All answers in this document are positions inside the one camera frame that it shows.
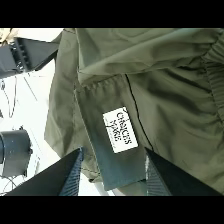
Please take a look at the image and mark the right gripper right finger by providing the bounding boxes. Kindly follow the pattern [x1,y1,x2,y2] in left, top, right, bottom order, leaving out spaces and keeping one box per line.
[144,146,223,197]

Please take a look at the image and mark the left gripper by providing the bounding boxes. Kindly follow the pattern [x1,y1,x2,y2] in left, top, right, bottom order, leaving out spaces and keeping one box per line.
[0,36,60,80]

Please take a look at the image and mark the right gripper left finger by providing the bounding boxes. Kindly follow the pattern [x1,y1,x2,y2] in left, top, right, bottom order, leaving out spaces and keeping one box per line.
[5,146,85,197]

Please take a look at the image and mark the olive green pants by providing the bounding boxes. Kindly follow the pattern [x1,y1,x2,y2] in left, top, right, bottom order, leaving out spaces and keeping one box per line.
[44,27,224,197]

